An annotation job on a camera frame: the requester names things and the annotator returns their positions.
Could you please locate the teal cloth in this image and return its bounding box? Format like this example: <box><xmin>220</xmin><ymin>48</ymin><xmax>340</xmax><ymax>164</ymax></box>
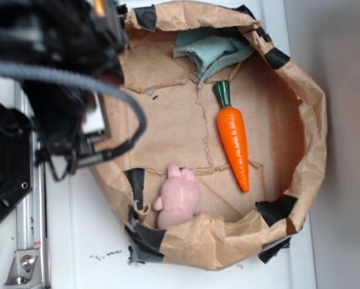
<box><xmin>173</xmin><ymin>27</ymin><xmax>255</xmax><ymax>88</ymax></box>

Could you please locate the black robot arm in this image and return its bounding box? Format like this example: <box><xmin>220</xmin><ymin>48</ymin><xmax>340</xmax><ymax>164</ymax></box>
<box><xmin>0</xmin><ymin>1</ymin><xmax>127</xmax><ymax>175</ymax></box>

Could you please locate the metal corner bracket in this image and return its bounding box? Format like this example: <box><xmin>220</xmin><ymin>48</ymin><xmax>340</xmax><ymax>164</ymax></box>
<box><xmin>3</xmin><ymin>249</ymin><xmax>44</xmax><ymax>289</ymax></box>

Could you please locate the orange plastic carrot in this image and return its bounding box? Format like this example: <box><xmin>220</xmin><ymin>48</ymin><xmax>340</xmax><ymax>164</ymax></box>
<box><xmin>213</xmin><ymin>81</ymin><xmax>249</xmax><ymax>193</ymax></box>

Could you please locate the brown paper bag tray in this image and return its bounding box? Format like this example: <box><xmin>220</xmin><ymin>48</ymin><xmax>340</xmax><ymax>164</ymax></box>
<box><xmin>91</xmin><ymin>1</ymin><xmax>327</xmax><ymax>270</ymax></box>

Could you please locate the aluminium rail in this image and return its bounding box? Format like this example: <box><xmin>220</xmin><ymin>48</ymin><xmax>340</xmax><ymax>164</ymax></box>
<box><xmin>4</xmin><ymin>81</ymin><xmax>51</xmax><ymax>289</ymax></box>

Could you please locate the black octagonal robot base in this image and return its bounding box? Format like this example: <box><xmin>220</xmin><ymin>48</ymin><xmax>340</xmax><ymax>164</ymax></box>
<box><xmin>0</xmin><ymin>103</ymin><xmax>33</xmax><ymax>224</ymax></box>

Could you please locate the pink pig toy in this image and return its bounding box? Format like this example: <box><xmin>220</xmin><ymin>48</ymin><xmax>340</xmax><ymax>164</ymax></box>
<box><xmin>154</xmin><ymin>164</ymin><xmax>201</xmax><ymax>229</ymax></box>

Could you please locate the grey braided cable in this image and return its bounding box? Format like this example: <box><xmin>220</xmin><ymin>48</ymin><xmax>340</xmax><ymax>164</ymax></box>
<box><xmin>0</xmin><ymin>61</ymin><xmax>147</xmax><ymax>160</ymax></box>

